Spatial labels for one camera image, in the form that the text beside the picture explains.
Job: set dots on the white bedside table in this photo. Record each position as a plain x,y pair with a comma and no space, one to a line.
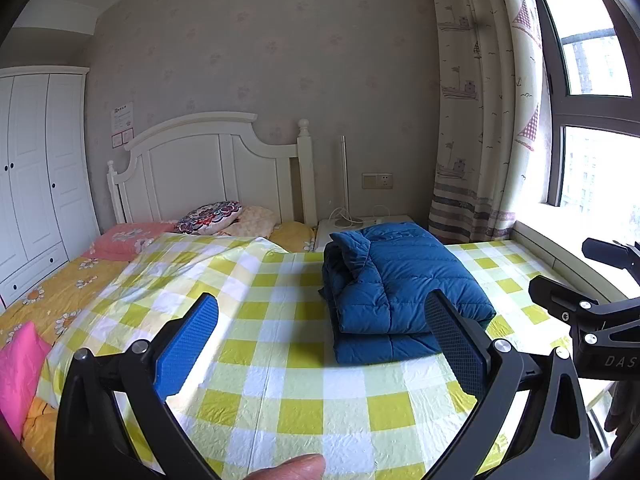
325,232

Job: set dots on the white wooden bed headboard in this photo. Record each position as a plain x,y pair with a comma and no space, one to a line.
200,175

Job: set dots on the pink floral pillow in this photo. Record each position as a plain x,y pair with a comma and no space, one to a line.
120,240

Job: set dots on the dark framed window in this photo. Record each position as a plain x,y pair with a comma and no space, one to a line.
595,60

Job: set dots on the beige wall socket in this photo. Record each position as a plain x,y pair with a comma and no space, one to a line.
377,181

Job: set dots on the white wall notice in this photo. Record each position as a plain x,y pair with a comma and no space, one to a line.
122,116

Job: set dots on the pink edged wall card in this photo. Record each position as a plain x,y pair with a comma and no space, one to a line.
125,138

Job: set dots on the colourful patterned cushion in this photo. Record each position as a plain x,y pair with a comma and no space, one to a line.
207,216

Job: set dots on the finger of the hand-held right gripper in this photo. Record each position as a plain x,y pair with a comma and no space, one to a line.
562,300
612,254

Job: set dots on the white wardrobe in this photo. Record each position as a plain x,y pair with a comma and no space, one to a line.
35,175

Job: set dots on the beige fluffy pillow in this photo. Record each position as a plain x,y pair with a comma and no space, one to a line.
255,220

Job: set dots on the bright pink cushion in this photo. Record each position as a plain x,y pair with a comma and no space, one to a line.
20,375

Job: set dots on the person's left hand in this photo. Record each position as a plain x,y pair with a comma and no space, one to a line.
295,469

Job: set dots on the yellow pillow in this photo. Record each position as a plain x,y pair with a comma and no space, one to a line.
292,235

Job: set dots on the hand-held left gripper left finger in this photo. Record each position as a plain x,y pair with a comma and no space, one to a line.
186,347

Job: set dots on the slim white lamp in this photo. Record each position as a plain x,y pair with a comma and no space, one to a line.
344,180

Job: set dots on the yellow green checkered blanket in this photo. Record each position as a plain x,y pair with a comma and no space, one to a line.
300,385

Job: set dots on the blue quilted puffer jacket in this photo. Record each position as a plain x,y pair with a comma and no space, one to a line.
400,285

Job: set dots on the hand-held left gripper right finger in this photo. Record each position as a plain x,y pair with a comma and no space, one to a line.
452,340

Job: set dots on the person's right forearm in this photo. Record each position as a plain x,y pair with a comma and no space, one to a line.
622,402

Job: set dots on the printed cream curtain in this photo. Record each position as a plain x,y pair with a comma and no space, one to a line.
475,110

